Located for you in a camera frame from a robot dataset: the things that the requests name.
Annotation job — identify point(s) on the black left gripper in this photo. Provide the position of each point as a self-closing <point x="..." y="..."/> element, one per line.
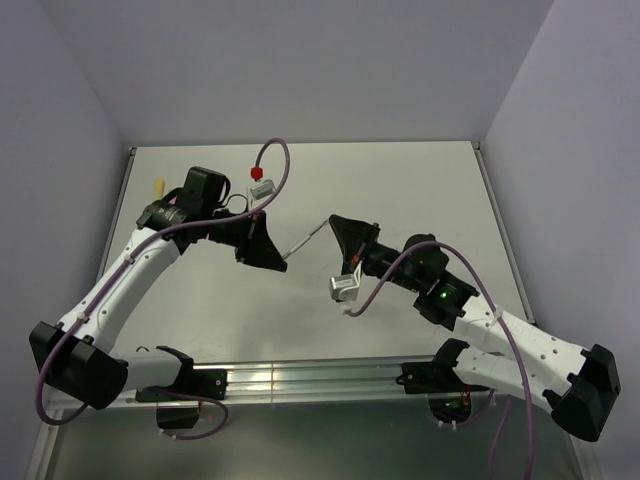
<point x="257" y="250"/>

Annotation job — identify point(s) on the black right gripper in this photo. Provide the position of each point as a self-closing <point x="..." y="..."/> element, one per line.
<point x="350" y="235"/>

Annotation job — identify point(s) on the purple ballpoint pen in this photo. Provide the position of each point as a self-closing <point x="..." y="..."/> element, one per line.
<point x="305" y="240"/>

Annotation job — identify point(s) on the yellow marker pen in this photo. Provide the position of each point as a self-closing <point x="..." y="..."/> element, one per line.
<point x="158" y="189"/>

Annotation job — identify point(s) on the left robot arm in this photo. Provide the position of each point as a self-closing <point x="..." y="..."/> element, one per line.
<point x="75" y="355"/>

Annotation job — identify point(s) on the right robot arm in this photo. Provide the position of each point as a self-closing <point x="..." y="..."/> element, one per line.
<point x="577" y="385"/>

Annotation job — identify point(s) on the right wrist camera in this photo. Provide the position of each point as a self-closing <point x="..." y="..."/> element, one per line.
<point x="346" y="287"/>

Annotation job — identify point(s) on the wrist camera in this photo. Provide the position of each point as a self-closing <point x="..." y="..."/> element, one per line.
<point x="346" y="287"/>
<point x="260" y="188"/>

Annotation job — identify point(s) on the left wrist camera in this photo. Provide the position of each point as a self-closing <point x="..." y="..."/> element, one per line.
<point x="260" y="188"/>

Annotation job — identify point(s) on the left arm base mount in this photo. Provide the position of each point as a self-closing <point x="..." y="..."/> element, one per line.
<point x="209" y="383"/>

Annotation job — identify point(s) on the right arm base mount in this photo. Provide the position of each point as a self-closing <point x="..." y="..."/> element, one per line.
<point x="449" y="398"/>

